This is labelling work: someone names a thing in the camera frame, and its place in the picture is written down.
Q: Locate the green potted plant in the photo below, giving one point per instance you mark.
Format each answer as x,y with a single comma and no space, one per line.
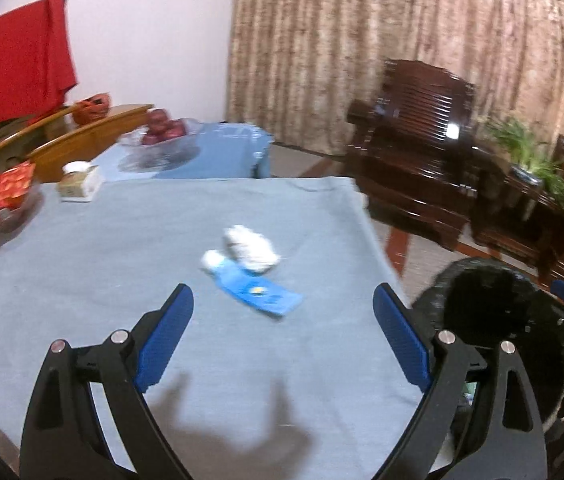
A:
526,150

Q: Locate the red cloth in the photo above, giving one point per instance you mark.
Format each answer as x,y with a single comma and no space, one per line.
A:
12,70

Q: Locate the beige tissue box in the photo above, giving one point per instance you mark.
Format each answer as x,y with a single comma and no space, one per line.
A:
79,185

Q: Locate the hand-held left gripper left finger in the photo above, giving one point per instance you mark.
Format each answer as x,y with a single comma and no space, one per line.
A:
167,340

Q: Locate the orange basket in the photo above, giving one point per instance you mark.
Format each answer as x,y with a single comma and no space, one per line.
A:
91,109

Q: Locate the clear glass dish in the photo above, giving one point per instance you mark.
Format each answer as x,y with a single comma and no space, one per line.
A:
17,230

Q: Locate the trash bin with black bag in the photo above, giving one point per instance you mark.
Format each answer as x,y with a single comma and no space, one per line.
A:
486,300

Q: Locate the large light blue tablecloth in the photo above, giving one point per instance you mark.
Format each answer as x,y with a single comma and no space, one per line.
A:
87,260

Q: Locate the clear glass fruit bowl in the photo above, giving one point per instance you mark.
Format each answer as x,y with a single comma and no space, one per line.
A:
162,155

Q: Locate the heap of red apples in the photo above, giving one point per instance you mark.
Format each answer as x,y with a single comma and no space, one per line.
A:
164,127

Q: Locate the beige patterned curtain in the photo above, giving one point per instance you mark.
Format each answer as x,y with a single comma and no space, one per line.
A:
361,35

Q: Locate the red patterned packet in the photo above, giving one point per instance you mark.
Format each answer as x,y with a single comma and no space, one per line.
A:
4,192

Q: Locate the small light blue tablecloth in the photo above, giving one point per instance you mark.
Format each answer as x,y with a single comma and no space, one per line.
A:
222,155

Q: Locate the white tissue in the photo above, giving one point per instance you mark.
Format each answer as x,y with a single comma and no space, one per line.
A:
252,247

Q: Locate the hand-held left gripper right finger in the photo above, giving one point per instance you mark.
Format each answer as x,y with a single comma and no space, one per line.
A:
401,340

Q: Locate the dark wooden side table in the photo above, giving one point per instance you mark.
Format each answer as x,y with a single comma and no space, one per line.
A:
511,220

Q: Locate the wooden cabinet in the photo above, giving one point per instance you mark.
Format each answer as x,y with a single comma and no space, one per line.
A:
87,140

